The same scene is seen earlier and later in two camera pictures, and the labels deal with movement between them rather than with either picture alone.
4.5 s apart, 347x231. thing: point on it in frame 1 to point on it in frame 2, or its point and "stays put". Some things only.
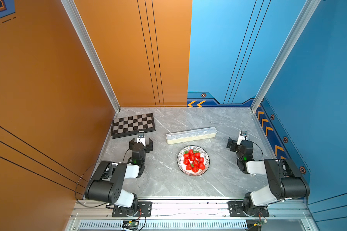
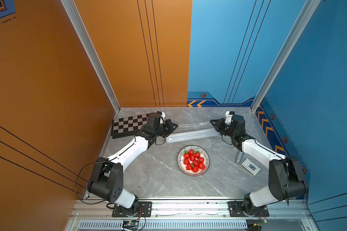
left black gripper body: (146, 149) to (162, 130)
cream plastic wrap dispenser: (181, 136) stays put
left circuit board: (130, 224) stays put
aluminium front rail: (187, 211) stays put
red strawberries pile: (193, 161) stays put
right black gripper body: (234, 147) to (227, 131)
